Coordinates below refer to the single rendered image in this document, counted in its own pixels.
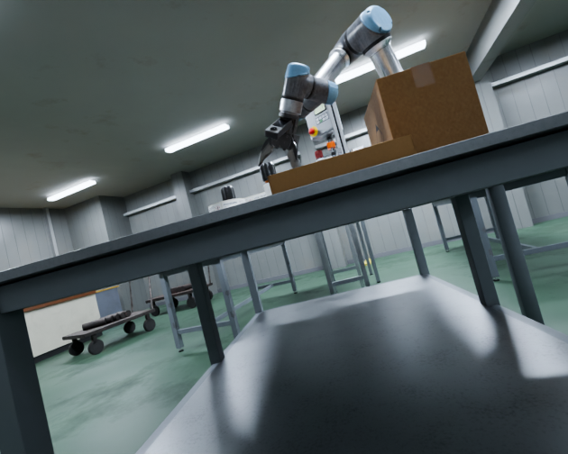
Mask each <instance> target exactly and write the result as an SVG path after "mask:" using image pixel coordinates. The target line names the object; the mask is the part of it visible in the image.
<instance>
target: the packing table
mask: <svg viewBox="0 0 568 454"><path fill-rule="evenodd" d="M559 177H565V179H566V182H567V186H568V168H562V169H558V170H555V171H552V172H548V173H544V174H541V175H537V176H533V177H528V178H524V179H520V180H517V181H514V182H510V183H507V184H503V186H504V189H505V191H509V190H512V189H516V188H520V187H523V186H530V185H533V184H537V183H541V182H545V181H548V180H551V179H555V178H559ZM468 195H469V198H470V201H471V205H472V210H473V213H474V217H475V220H476V223H477V226H478V229H479V233H480V236H481V241H482V245H483V248H484V250H485V254H486V257H487V260H488V263H489V267H490V273H491V275H492V277H495V279H493V281H499V279H498V278H497V277H499V272H498V269H497V266H496V262H495V261H498V260H503V259H505V255H504V254H500V255H496V256H493V253H492V249H491V246H490V241H493V242H497V243H500V244H501V242H500V239H499V234H498V231H497V227H496V224H495V222H494V218H493V215H492V211H491V209H490V203H489V200H488V197H487V194H486V191H485V189H482V190H480V191H476V192H472V193H469V194H468ZM481 197H484V198H485V201H486V205H487V207H488V211H489V214H490V219H491V222H492V226H493V228H489V229H486V228H485V225H484V222H483V219H482V216H481V210H480V207H479V204H478V201H477V198H481ZM451 203H452V202H451V199H450V198H448V199H445V200H442V201H438V202H434V203H432V206H433V209H434V212H435V218H436V221H437V224H438V228H439V231H440V234H441V237H442V241H443V244H444V249H445V250H447V251H446V252H449V247H448V244H447V241H450V240H454V239H459V238H461V237H462V236H461V235H457V236H453V237H449V238H446V237H445V234H444V228H443V225H442V222H441V219H440V215H439V212H438V209H437V206H438V205H444V204H451ZM491 231H495V235H496V238H492V237H488V234H487V232H491ZM520 244H521V247H522V250H523V253H524V256H526V255H530V254H535V253H539V252H544V251H549V250H558V249H562V248H567V247H568V241H565V242H560V243H556V244H551V245H546V246H542V247H536V246H531V245H527V244H523V243H520Z"/></svg>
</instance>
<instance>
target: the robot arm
mask: <svg viewBox="0 0 568 454"><path fill-rule="evenodd" d="M391 28H392V20H391V18H390V16H389V14H388V13H387V12H386V11H385V10H384V9H383V8H381V7H379V6H377V5H373V6H370V7H368V8H367V9H366V10H365V11H364V12H362V13H361V15H360V16H359V17H358V18H357V19H356V21H355V22H354V23H353V24H352V25H351V26H350V27H349V28H348V29H347V30H346V31H345V32H344V34H343V35H342V36H341V38H340V39H339V41H338V42H337V43H336V45H335V46H334V48H333V49H332V50H331V52H330V54H329V59H328V60H327V61H326V62H325V64H324V65H323V66H322V67H321V68H320V69H319V70H318V71H317V73H316V74H315V75H314V76H312V75H309V74H310V72H309V70H310V68H309V66H306V65H304V64H300V63H289V64H288V67H287V71H286V75H285V80H284V86H283V90H282V96H281V101H280V102H279V104H280V106H279V110H280V112H279V116H282V117H280V118H279V119H278V120H277V121H276V122H274V123H273V124H272V125H271V126H269V127H268V128H267V129H266V130H265V137H268V139H267V140H266V141H265V142H264V144H263V146H262V149H261V154H260V156H259V160H258V167H259V166H260V165H261V164H262V163H263V161H264V160H265V159H266V158H267V157H268V156H269V155H270V154H271V153H272V152H273V148H274V147H275V149H278V148H282V149H283V150H286V149H287V150H289V152H288V154H287V156H288V159H289V160H290V166H291V167H292V168H298V166H299V165H300V161H299V159H298V144H297V141H298V142H299V137H300V135H296V132H297V127H298V122H299V121H301V120H303V119H305V118H306V117H307V116H308V115H309V114H311V113H312V112H313V111H314V110H315V109H317V107H318V106H320V105H321V104H329V105H330V104H333V103H334V102H335V100H336V98H337V96H338V86H337V84H336V83H334V81H335V80H336V79H337V77H338V76H339V75H340V73H341V72H342V71H344V70H346V69H347V68H348V67H349V66H350V65H351V64H352V63H353V62H354V61H355V60H357V59H358V58H359V57H360V56H361V55H362V54H363V55H364V57H367V58H370V59H371V62H372V64H373V66H374V67H375V69H376V71H377V73H378V75H379V77H380V78H381V77H386V76H389V75H392V74H395V73H398V72H400V71H403V69H402V67H401V66H400V64H399V60H398V58H397V56H396V54H395V52H394V50H393V49H392V47H391V45H390V42H391V38H392V37H391V35H390V30H391Z"/></svg>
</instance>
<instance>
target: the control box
mask: <svg viewBox="0 0 568 454"><path fill-rule="evenodd" d="M325 108H326V110H324V111H323V112H322V113H320V114H318V115H316V116H315V114H314V111H313V112H312V113H310V114H309V115H308V116H307V117H306V120H307V126H308V129H310V128H314V129H315V133H314V134H313V135H311V134H310V136H311V140H312V141H323V140H324V139H326V138H327V137H329V136H332V135H334V127H333V124H332V121H331V117H330V113H329V111H328V107H327V104H326V105H325ZM326 112H328V115H329V119H327V120H326V121H324V122H322V123H320V124H318V125H316V118H317V117H319V116H320V115H322V114H325V113H326Z"/></svg>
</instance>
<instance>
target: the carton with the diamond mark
mask: <svg viewBox="0 0 568 454"><path fill-rule="evenodd" d="M364 121H365V125H366V128H367V132H368V134H369V138H370V142H371V146H372V145H375V144H379V143H382V142H385V141H390V140H394V139H397V138H400V137H403V136H406V135H409V134H411V135H412V138H413V142H414V144H415V148H416V151H417V154H418V153H420V152H424V151H428V150H433V149H436V148H440V147H443V146H446V145H449V144H453V143H456V142H459V141H465V140H468V139H471V138H474V137H478V136H481V135H484V134H487V133H489V129H488V126H487V123H486V120H485V117H484V114H483V111H482V108H481V102H480V99H479V96H478V93H477V90H476V86H475V84H474V81H473V77H472V72H471V69H470V66H469V62H468V59H467V57H466V53H465V51H463V52H460V53H456V54H453V55H451V56H448V57H445V58H442V59H438V60H435V61H431V62H427V63H424V64H420V65H417V66H414V67H412V68H410V69H406V70H403V71H400V72H398V73H395V74H392V75H389V76H386V77H381V78H378V79H376V82H375V85H374V88H373V90H372V93H371V99H370V102H369V104H368V107H367V110H366V113H365V115H364Z"/></svg>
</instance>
